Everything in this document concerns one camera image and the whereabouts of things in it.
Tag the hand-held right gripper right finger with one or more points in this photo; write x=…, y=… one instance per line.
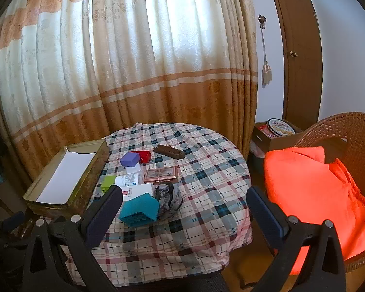
x=267, y=219

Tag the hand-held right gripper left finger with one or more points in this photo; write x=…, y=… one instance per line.
x=105, y=216

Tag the green toy block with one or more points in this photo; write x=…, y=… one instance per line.
x=108, y=184

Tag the teal toy block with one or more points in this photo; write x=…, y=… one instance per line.
x=140, y=210

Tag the white box with red label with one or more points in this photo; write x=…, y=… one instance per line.
x=137, y=192

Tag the gold rectangular tin box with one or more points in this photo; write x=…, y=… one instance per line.
x=92, y=176

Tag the white pill bottle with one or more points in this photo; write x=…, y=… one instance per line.
x=127, y=180

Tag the purple block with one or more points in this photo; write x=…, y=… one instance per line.
x=130, y=159

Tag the black sequined hair claw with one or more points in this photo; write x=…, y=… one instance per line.
x=167, y=200

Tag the pink card box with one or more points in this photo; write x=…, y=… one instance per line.
x=159, y=175

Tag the red toy block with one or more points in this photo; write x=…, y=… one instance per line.
x=144, y=156

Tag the brown comb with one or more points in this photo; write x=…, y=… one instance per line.
x=168, y=151

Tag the orange cushion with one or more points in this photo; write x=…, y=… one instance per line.
x=307, y=182

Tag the plaid tablecloth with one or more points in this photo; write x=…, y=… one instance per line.
x=206, y=182

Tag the cardboard box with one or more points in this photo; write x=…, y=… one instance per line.
x=276, y=143

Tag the red snack packet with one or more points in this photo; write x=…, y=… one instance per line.
x=265, y=130

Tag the dark blue cloth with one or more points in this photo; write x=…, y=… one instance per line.
x=13, y=220

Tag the round blue cookie tin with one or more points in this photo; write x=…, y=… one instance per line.
x=281, y=126

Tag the brown wicker chair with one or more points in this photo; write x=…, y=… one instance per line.
x=352, y=127

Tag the curtain tieback tassel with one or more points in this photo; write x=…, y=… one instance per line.
x=266, y=73

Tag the brown wooden door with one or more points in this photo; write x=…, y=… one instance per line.
x=298, y=76

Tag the cream and orange curtain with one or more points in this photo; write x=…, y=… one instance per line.
x=140, y=51

